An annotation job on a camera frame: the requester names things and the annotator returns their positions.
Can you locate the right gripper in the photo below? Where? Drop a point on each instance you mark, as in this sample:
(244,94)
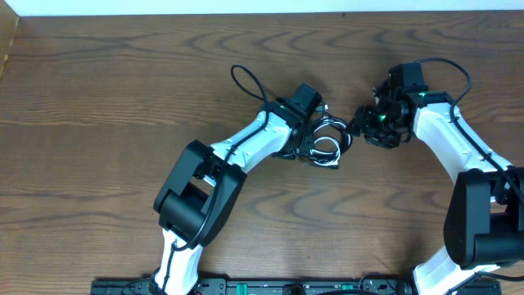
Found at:
(366,125)

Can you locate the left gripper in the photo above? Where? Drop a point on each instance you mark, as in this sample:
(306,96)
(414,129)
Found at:
(301,144)

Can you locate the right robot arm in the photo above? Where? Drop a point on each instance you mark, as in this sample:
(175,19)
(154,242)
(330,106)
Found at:
(483,229)

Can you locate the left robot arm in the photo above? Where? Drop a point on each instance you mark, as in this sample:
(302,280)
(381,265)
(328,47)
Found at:
(199,193)

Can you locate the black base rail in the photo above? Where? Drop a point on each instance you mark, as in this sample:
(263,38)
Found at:
(217,286)

